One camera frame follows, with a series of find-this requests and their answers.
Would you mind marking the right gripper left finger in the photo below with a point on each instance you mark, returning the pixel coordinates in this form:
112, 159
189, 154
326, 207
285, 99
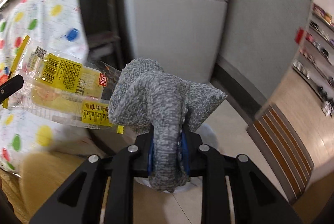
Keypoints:
100, 190

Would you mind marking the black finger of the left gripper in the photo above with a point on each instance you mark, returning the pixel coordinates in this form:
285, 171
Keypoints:
10, 87

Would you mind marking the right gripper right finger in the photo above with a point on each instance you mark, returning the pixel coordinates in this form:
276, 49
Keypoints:
234, 190

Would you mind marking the yellow clear snack wrapper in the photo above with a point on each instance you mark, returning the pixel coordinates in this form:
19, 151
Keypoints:
62, 88

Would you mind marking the grey fluffy cloth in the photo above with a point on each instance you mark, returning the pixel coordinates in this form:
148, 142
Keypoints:
145, 98

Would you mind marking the balloon print tablecloth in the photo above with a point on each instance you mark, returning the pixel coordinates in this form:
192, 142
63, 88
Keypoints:
54, 25

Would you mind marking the grey refrigerator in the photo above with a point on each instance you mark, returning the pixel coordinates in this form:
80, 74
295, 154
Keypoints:
248, 44

